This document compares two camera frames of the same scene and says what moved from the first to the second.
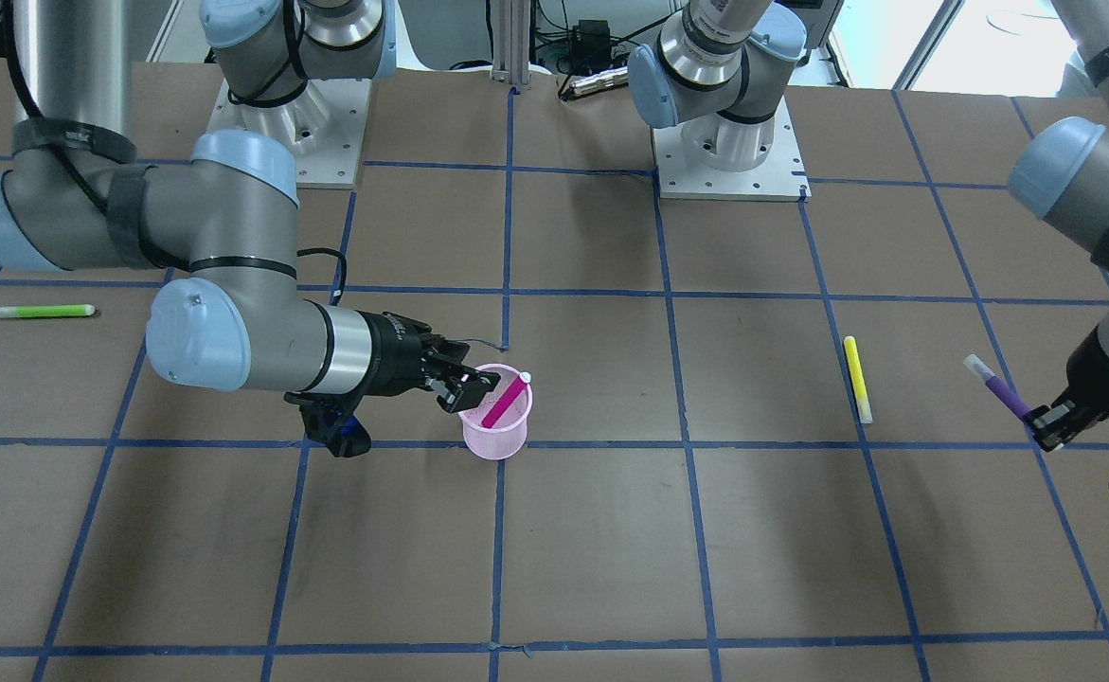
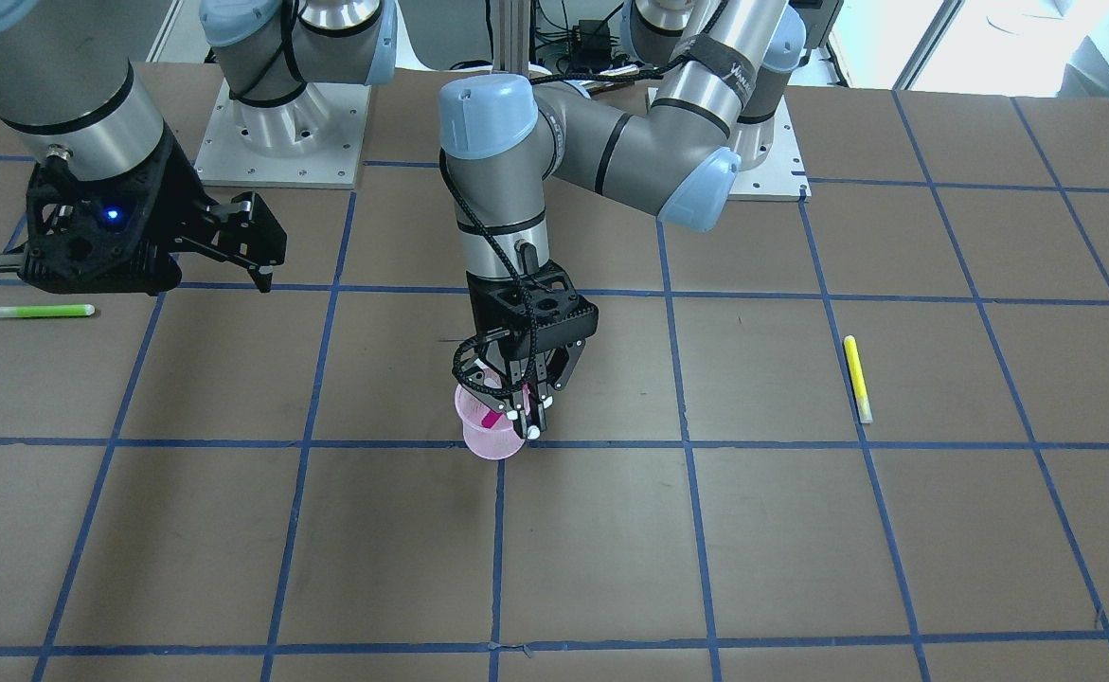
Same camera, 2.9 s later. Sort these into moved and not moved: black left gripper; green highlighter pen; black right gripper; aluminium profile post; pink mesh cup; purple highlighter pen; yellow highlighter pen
Moved: purple highlighter pen; black left gripper; black right gripper
Not moved: pink mesh cup; green highlighter pen; yellow highlighter pen; aluminium profile post
